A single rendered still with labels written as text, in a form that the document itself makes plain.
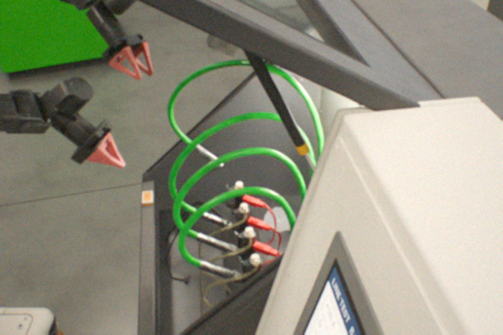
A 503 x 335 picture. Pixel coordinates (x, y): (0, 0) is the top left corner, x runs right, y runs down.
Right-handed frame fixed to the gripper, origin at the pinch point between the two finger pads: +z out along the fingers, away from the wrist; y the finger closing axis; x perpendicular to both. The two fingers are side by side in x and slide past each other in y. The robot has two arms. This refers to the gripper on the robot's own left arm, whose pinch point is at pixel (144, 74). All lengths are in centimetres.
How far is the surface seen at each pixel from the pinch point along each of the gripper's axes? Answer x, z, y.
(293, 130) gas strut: -41, 30, -34
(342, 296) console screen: -41, 49, -50
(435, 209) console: -57, 45, -50
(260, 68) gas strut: -45, 20, -39
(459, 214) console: -59, 46, -50
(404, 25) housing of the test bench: -53, 28, 15
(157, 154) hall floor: 143, 5, 156
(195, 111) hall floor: 138, -7, 213
